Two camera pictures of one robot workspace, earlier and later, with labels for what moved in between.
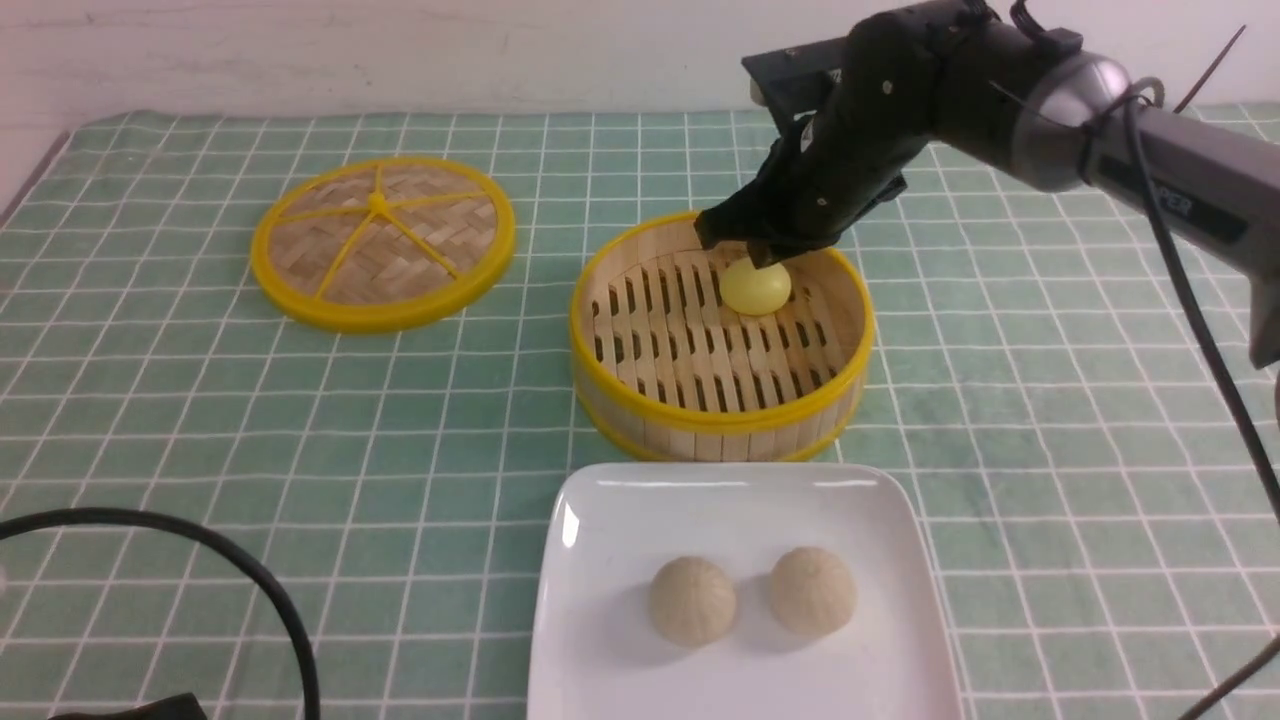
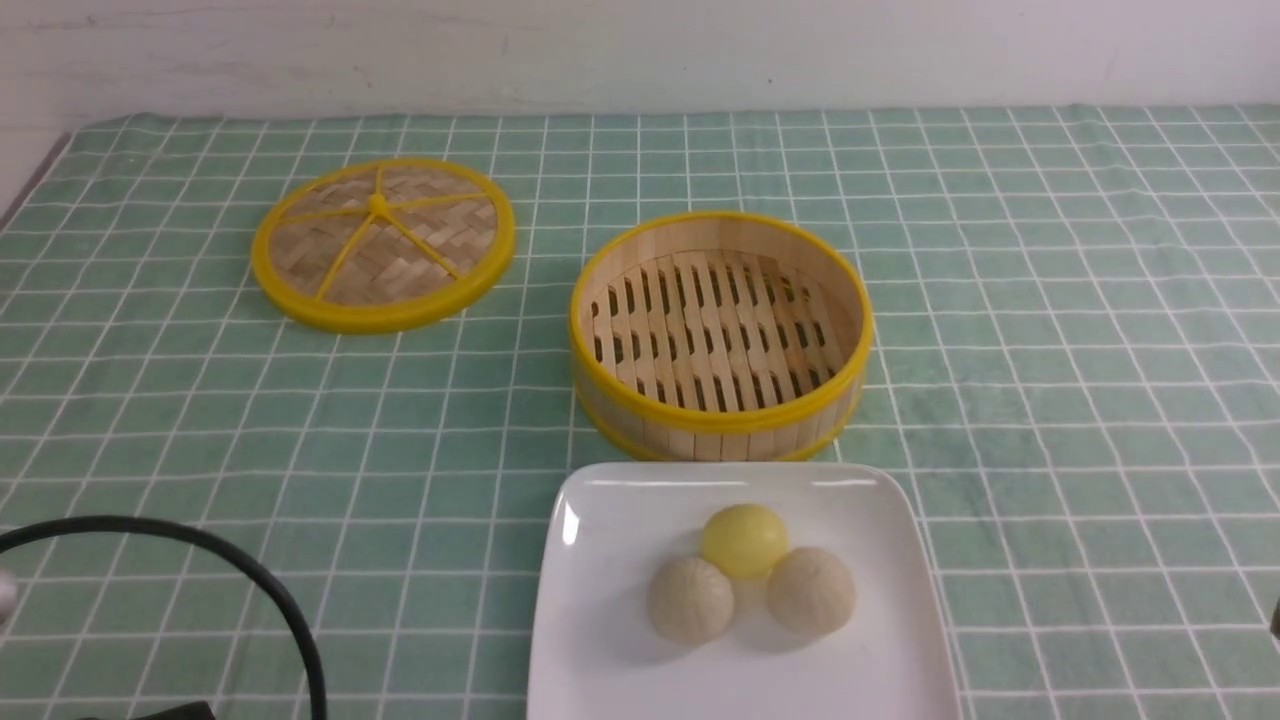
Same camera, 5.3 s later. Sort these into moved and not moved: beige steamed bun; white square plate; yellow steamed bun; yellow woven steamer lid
Moved: yellow steamed bun
Not moved: beige steamed bun; yellow woven steamer lid; white square plate
